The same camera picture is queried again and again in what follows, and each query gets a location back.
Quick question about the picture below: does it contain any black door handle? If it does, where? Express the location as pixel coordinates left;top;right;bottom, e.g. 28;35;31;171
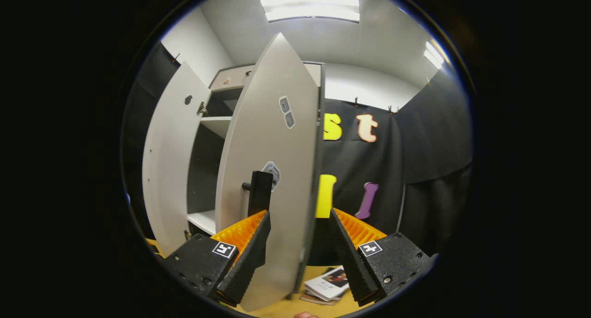
242;170;274;218

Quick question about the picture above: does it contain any thin book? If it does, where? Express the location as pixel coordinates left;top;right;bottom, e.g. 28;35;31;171
299;292;341;306

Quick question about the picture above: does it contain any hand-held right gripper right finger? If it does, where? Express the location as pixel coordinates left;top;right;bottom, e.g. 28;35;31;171
329;207;438;307

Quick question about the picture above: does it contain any white cabinet drawer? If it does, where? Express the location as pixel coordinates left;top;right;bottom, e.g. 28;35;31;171
210;65;255;91

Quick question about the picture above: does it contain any white book with portrait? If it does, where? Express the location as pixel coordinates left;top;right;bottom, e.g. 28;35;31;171
304;265;351;302

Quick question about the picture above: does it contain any large ceiling light panel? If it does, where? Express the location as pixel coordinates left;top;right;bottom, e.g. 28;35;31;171
260;0;360;23

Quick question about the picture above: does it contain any white cabinet door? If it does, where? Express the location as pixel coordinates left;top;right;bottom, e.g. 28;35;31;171
142;62;212;256
215;32;324;312

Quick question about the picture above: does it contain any white and grey cabinet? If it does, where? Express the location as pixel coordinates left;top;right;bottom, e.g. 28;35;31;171
187;62;326;238

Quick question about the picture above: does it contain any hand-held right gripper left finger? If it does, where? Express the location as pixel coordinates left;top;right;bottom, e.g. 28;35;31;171
164;210;271;308

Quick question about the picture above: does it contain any white cabinet shelf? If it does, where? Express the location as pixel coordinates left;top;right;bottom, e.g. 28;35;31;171
200;116;233;138
187;210;217;235

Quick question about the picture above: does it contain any small ceiling light panel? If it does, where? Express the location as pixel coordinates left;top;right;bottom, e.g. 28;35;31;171
424;41;445;70

